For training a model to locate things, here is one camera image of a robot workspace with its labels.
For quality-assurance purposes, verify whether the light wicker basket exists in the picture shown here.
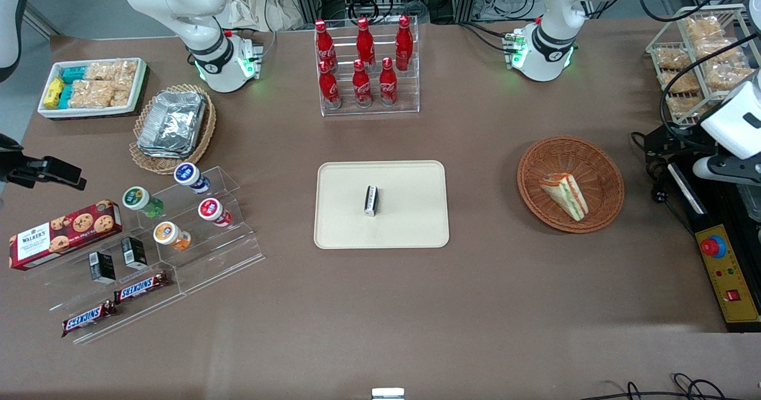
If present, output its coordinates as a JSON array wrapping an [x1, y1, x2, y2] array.
[[129, 84, 217, 175]]

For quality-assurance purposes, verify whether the red cola bottle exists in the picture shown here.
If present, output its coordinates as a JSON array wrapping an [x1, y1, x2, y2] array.
[[318, 61, 342, 110], [352, 59, 373, 108], [379, 58, 398, 107], [356, 17, 376, 71], [395, 15, 414, 71], [314, 20, 338, 73]]

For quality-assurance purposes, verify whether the red Walkers cookie box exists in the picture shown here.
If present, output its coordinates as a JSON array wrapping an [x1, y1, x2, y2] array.
[[9, 200, 123, 271]]

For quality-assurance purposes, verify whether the green cap small bottle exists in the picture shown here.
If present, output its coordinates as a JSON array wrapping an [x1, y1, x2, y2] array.
[[122, 186, 164, 219]]

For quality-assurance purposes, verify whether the clear acrylic stepped shelf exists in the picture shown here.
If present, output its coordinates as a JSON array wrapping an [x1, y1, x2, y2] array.
[[24, 228, 186, 346], [138, 165, 265, 297]]

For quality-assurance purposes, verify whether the beige plastic tray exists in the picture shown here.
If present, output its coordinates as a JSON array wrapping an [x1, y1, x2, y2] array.
[[314, 160, 451, 250]]

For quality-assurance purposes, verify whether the white rectangular snack bin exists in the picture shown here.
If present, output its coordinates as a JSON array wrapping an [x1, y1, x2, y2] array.
[[37, 58, 148, 119]]

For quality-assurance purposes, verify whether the small black box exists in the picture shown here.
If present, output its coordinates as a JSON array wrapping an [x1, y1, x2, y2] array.
[[89, 251, 117, 285], [121, 237, 149, 270]]

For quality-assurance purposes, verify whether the stack of foil trays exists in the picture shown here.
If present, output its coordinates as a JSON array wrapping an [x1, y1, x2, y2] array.
[[137, 90, 207, 159]]

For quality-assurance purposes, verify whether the crumpled clear plastic bag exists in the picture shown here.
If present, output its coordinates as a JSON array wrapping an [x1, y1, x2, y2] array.
[[223, 0, 304, 31]]

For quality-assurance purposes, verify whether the triangular sandwich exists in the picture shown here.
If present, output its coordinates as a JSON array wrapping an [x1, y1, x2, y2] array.
[[539, 173, 589, 222]]

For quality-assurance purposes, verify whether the black cables bundle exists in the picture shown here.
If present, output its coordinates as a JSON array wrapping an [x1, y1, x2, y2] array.
[[586, 373, 761, 400]]

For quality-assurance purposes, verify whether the black appliance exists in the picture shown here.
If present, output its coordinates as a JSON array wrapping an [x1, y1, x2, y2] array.
[[645, 124, 761, 333]]

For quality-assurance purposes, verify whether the white wire rack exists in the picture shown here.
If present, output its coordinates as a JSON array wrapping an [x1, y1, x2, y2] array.
[[646, 4, 761, 130]]

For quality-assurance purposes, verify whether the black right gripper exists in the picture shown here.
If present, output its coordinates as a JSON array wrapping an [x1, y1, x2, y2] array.
[[0, 133, 87, 190]]

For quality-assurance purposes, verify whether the Snickers chocolate bar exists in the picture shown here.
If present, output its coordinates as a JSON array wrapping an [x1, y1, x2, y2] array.
[[113, 271, 170, 304], [61, 301, 117, 338]]

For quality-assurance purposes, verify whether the orange cap small bottle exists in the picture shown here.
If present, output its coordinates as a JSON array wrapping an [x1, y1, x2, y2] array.
[[153, 221, 192, 252]]

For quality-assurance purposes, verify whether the blue cap small bottle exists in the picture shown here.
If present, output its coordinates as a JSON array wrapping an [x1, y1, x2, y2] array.
[[174, 162, 211, 195]]

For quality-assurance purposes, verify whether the yellow snack pack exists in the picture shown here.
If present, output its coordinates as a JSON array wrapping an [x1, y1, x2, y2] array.
[[43, 77, 65, 109]]

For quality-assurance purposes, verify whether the yellow emergency stop panel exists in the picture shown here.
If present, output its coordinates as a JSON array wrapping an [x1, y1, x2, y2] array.
[[694, 223, 761, 325]]

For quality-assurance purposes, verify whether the clear acrylic bottle rack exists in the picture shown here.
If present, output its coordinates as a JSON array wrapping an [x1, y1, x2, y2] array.
[[314, 15, 420, 117]]

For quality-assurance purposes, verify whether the bagged cracker pack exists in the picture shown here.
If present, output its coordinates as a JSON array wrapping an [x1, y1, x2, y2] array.
[[696, 37, 741, 62], [666, 94, 708, 119], [660, 70, 702, 95], [705, 64, 756, 92], [684, 17, 726, 41], [654, 46, 693, 71]]

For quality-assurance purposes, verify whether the brown wicker basket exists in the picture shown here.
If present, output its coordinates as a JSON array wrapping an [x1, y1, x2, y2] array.
[[517, 136, 625, 234]]

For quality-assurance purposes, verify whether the black power cable with plug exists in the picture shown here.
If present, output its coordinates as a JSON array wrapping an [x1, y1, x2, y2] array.
[[631, 131, 696, 234]]

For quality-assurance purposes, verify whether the red cap small bottle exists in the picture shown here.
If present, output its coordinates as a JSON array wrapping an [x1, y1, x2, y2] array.
[[197, 198, 234, 228]]

